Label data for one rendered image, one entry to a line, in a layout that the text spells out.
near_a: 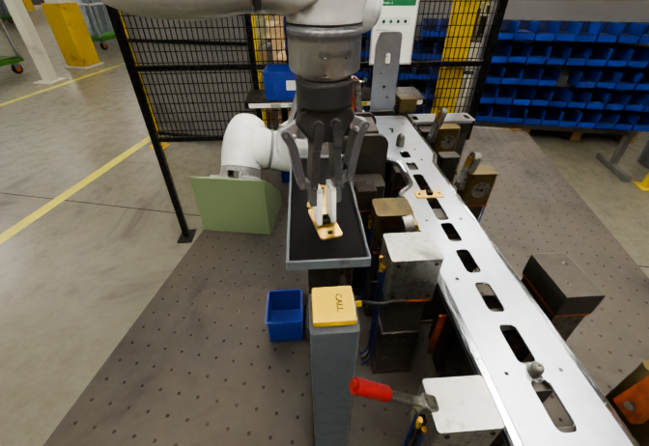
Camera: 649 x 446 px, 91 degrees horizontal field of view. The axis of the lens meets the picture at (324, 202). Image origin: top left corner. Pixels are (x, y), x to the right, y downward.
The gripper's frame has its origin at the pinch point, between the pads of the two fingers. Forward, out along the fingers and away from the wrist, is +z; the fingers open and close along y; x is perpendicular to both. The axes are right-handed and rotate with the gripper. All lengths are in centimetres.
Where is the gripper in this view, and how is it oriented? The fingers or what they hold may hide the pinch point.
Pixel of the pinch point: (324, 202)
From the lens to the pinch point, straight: 52.9
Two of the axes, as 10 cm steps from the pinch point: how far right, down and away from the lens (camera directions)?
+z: 0.0, 8.1, 5.8
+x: -3.0, -5.5, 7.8
